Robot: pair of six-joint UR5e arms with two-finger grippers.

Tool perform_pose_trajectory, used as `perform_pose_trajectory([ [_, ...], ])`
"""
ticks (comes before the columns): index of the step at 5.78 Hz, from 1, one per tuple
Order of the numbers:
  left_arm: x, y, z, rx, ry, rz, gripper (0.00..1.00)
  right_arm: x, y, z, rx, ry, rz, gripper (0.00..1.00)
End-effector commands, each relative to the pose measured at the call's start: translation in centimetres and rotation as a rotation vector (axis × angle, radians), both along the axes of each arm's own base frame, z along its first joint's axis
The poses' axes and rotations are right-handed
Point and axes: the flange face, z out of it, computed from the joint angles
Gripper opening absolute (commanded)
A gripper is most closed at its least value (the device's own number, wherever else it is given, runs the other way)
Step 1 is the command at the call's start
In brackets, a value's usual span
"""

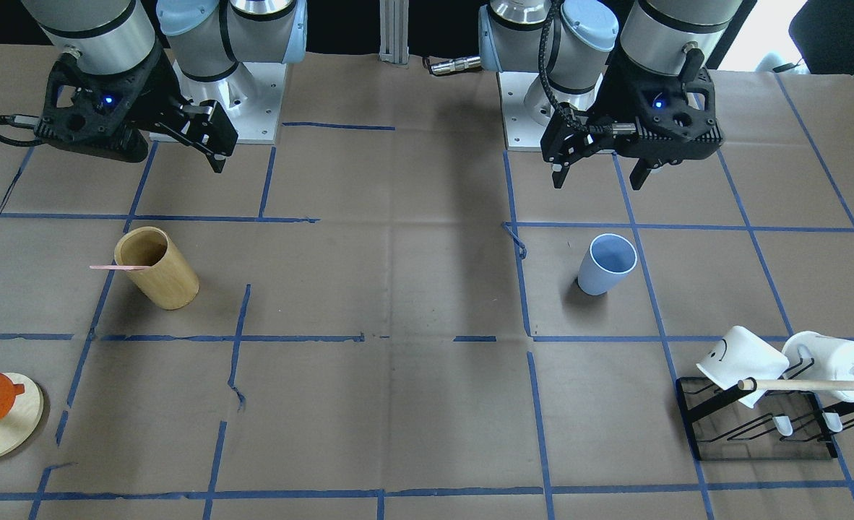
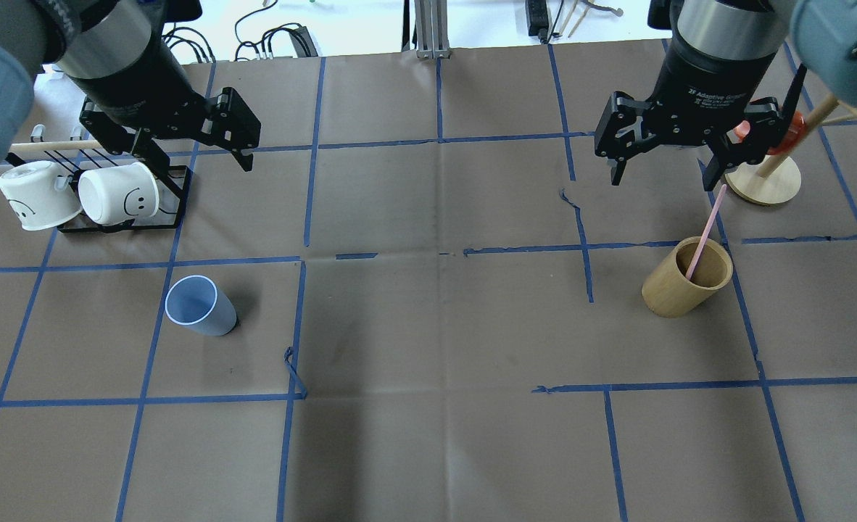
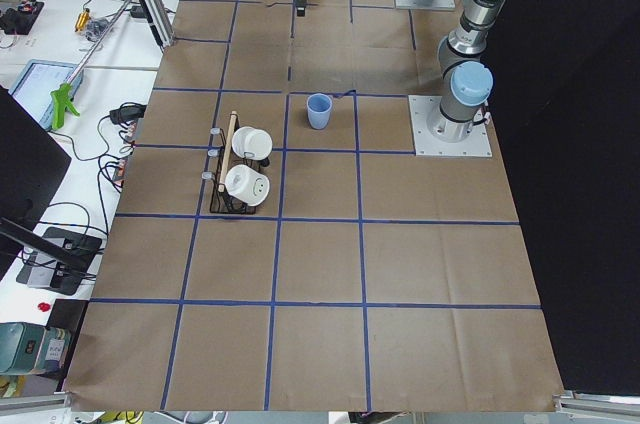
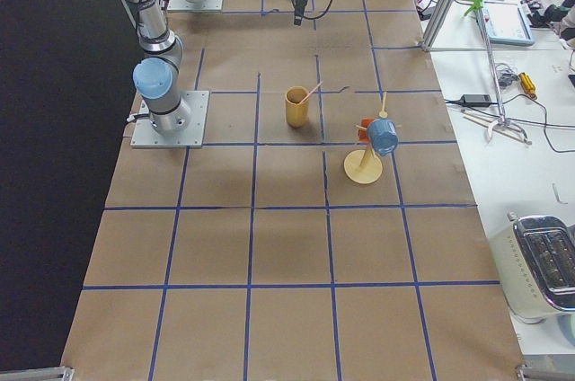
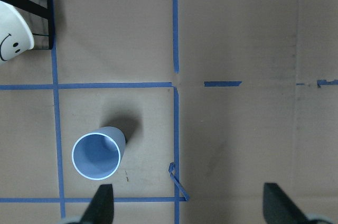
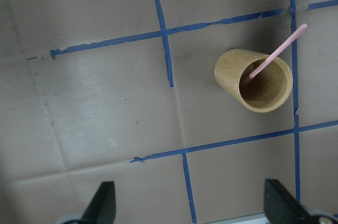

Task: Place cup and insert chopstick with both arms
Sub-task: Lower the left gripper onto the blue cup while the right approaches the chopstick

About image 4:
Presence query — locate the green grabber tool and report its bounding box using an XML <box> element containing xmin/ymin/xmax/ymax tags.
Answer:
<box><xmin>465</xmin><ymin>0</ymin><xmax>531</xmax><ymax>146</ymax></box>

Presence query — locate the orange mug on tree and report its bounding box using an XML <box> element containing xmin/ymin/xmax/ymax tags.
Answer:
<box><xmin>356</xmin><ymin>118</ymin><xmax>375</xmax><ymax>144</ymax></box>

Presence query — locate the yellow handled screwdriver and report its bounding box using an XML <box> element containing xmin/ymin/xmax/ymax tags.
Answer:
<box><xmin>518</xmin><ymin>72</ymin><xmax>537</xmax><ymax>100</ymax></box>

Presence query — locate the blue framed tablet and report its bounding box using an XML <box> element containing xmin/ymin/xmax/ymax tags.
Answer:
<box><xmin>483</xmin><ymin>1</ymin><xmax>535</xmax><ymax>47</ymax></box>

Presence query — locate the yellow wooden cup tree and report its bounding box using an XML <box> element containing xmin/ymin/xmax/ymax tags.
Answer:
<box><xmin>343</xmin><ymin>92</ymin><xmax>389</xmax><ymax>184</ymax></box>

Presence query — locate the silver toaster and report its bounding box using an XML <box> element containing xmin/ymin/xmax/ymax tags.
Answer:
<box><xmin>489</xmin><ymin>215</ymin><xmax>574</xmax><ymax>323</ymax></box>

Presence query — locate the blue mug on tree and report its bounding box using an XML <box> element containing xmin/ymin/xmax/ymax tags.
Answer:
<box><xmin>367</xmin><ymin>118</ymin><xmax>399</xmax><ymax>156</ymax></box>

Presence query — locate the yellow bamboo holder cup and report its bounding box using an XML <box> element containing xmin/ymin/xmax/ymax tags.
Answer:
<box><xmin>285</xmin><ymin>86</ymin><xmax>309</xmax><ymax>128</ymax></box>

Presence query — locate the black power adapter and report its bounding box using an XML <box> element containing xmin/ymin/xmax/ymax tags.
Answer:
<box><xmin>460</xmin><ymin>94</ymin><xmax>492</xmax><ymax>108</ymax></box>

